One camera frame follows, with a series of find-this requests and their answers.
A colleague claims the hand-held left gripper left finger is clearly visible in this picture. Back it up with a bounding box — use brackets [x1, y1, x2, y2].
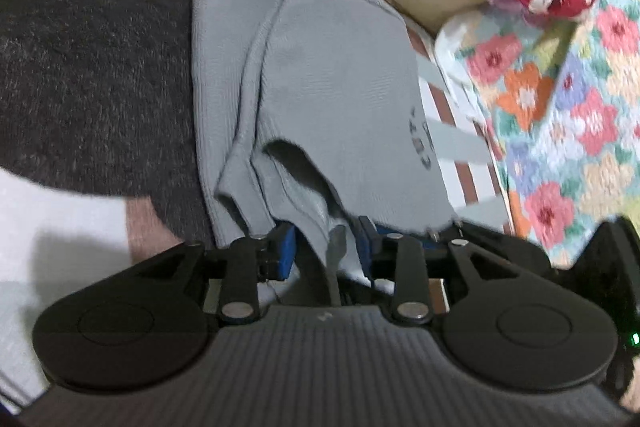
[136, 223, 297, 324]

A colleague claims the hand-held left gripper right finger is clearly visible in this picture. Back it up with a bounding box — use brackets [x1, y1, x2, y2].
[356, 216, 503, 325]

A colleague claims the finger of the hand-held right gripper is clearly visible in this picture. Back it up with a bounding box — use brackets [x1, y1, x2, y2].
[457, 219, 558, 280]

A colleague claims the grey shirt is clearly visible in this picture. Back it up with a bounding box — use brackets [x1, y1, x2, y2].
[192, 0, 458, 308]

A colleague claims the floral quilt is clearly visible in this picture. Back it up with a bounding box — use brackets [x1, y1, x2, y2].
[435, 0, 640, 271]

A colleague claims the white cloth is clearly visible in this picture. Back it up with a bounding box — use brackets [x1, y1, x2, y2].
[434, 9, 501, 148]

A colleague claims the checked bed sheet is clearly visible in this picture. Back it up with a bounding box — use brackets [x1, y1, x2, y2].
[0, 0, 513, 408]

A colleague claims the black fuzzy garment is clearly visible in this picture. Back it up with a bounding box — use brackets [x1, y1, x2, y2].
[0, 0, 217, 249]

